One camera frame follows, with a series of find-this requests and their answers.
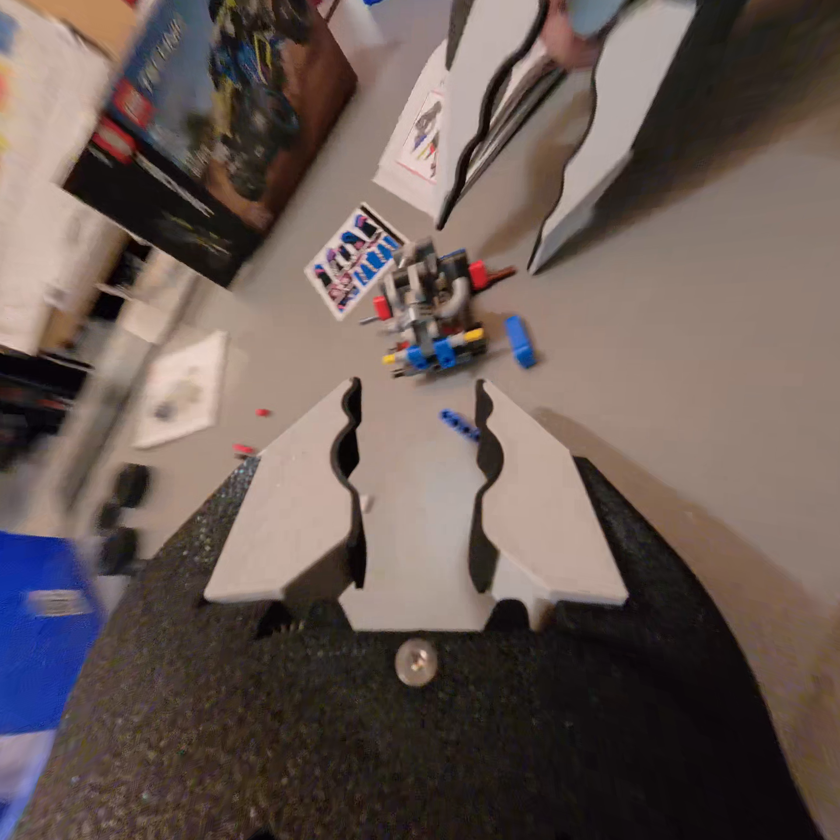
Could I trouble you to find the scattered small lego pieces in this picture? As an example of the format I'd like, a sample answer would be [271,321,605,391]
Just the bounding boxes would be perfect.
[233,407,273,458]

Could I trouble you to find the lego sticker sheet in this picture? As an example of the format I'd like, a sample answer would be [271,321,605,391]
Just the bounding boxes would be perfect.
[304,203,413,322]

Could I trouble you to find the brown cardboard box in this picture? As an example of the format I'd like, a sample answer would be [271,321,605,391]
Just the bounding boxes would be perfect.
[26,0,139,60]

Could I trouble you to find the thin blue angled lego liftarm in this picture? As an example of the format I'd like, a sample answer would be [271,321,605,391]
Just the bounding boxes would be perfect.
[438,408,483,444]

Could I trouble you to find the thin closed instruction leaflet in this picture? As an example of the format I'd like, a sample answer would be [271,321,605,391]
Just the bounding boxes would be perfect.
[131,330,229,450]

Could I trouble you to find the white printed paper sign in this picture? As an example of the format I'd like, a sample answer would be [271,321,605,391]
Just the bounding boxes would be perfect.
[0,10,126,355]

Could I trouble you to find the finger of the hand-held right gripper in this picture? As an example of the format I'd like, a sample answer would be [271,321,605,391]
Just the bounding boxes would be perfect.
[527,0,700,275]
[435,0,552,232]

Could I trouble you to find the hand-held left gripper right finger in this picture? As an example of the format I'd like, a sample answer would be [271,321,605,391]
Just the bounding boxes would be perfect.
[467,378,630,632]

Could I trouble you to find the lego set cardboard box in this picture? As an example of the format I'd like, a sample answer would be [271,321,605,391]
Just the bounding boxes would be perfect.
[62,0,358,290]

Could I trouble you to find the person's right hand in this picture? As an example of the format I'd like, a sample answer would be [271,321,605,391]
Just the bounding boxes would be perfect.
[543,0,634,72]

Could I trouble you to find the partly built lego vehicle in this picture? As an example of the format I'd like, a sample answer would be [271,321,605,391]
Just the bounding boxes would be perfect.
[360,238,517,380]

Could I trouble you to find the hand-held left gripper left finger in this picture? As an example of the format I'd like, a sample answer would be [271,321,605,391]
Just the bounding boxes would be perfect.
[202,376,368,605]

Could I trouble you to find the open lego instruction booklet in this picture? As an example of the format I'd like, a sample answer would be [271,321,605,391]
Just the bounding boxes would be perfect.
[373,39,568,221]

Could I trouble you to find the blue storage bin white tag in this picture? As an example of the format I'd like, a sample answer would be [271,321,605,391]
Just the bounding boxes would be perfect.
[0,530,106,736]

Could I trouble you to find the thick blue angled lego beam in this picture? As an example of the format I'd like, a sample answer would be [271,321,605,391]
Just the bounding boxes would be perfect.
[504,315,538,370]

